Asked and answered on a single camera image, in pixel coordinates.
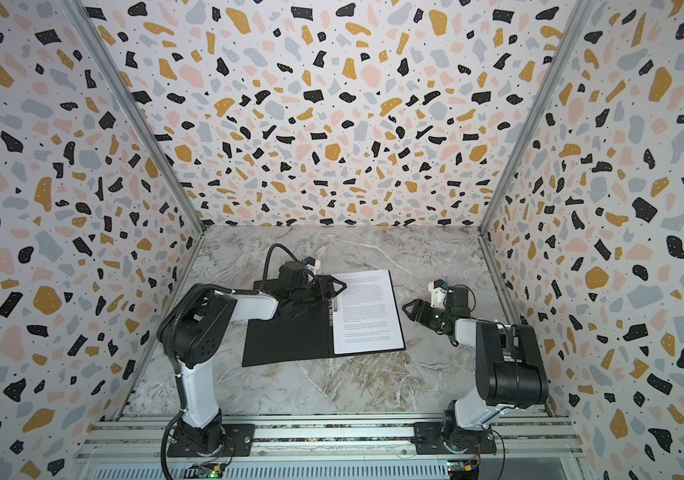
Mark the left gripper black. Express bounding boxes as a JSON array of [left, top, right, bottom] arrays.
[[288, 277, 344, 308]]

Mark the orange black file folder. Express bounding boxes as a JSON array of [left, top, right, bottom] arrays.
[[241, 269, 407, 368]]

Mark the text page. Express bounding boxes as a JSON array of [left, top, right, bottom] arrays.
[[332, 270, 405, 356]]

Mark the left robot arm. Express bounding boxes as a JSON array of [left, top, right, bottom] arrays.
[[158, 261, 347, 454]]

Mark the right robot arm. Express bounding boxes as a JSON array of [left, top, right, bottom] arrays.
[[402, 280, 548, 453]]

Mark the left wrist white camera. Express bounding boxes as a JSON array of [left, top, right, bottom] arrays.
[[302, 257, 322, 271]]

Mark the wrist white camera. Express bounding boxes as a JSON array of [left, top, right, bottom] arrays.
[[428, 279, 449, 310], [302, 257, 322, 271]]

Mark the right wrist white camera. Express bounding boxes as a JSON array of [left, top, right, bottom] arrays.
[[428, 279, 449, 310]]

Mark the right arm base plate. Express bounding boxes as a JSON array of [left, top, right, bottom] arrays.
[[411, 422, 497, 456]]

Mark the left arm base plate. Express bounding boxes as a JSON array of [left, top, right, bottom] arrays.
[[167, 423, 256, 458]]

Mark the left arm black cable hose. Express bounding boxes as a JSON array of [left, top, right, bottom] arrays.
[[158, 242, 301, 480]]

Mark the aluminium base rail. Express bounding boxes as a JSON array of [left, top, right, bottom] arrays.
[[73, 410, 592, 479]]

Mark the aluminium corner post right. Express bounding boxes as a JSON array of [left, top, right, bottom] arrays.
[[479, 0, 595, 236]]

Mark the aluminium corner post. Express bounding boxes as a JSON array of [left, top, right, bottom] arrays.
[[479, 0, 595, 236], [61, 1, 205, 235]]

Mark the aluminium corner post left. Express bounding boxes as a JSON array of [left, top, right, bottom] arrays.
[[61, 1, 205, 235]]

